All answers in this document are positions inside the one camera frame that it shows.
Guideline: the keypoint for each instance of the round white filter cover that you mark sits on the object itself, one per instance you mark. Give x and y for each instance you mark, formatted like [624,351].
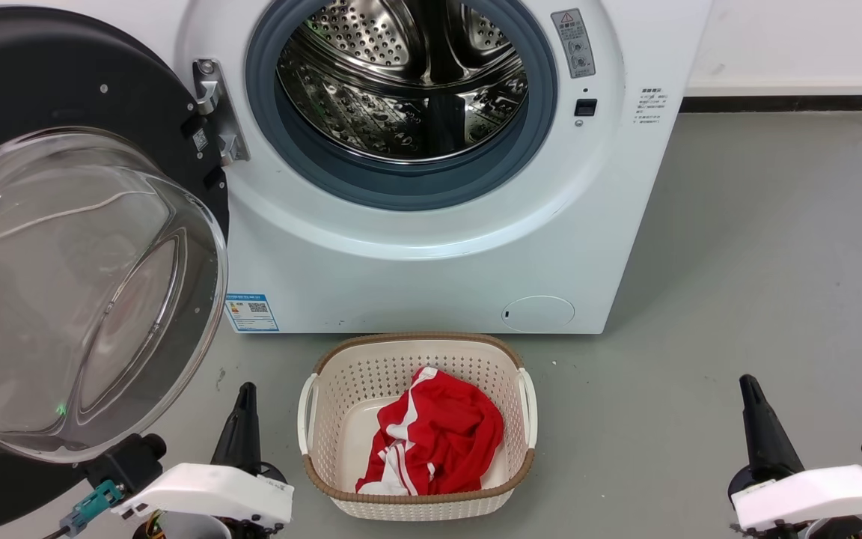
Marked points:
[539,314]

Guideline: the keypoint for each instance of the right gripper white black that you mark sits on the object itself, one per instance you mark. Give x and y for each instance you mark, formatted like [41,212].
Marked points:
[812,498]

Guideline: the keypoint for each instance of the perforated steel drum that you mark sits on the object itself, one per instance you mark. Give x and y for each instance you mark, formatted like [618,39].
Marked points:
[356,97]

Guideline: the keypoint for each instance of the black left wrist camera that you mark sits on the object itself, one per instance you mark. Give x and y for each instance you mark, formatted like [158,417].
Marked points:
[128,460]

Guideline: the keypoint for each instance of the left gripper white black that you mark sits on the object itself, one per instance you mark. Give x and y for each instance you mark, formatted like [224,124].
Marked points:
[206,494]

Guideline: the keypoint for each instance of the blue energy label sticker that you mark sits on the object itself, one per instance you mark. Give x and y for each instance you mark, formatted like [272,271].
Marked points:
[251,313]

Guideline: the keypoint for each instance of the metal door hinge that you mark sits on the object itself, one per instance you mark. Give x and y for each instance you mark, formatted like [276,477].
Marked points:
[214,97]

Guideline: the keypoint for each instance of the black round washer door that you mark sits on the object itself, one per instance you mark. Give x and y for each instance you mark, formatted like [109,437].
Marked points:
[64,90]

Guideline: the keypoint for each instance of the black baseboard strip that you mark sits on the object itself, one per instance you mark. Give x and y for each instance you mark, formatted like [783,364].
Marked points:
[775,103]

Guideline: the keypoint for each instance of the white text sticker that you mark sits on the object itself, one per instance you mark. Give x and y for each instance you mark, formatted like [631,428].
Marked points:
[649,105]

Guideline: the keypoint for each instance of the cream plastic laundry basket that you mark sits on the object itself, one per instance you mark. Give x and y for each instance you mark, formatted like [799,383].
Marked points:
[326,389]

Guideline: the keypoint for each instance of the grey warning sticker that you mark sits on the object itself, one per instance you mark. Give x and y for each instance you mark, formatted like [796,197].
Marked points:
[573,43]

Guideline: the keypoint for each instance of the white front-load washing machine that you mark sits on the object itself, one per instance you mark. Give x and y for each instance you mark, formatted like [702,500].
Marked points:
[416,277]

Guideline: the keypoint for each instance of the red and white garment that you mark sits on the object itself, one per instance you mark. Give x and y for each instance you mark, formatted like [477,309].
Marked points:
[446,438]

